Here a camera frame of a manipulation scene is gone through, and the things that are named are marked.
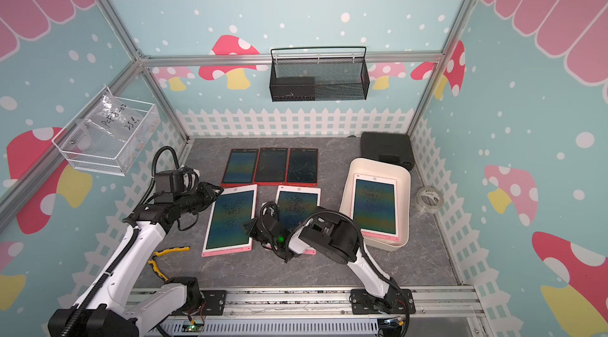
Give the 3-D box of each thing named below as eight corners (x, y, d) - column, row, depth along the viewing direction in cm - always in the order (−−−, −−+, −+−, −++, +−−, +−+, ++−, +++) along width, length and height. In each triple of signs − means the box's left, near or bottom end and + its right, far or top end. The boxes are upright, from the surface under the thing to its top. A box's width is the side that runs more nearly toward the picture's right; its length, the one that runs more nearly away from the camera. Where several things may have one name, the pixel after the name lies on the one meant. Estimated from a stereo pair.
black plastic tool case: (364, 171, 108) (366, 163, 104) (358, 140, 121) (360, 131, 116) (414, 171, 108) (418, 163, 104) (403, 140, 121) (407, 131, 116)
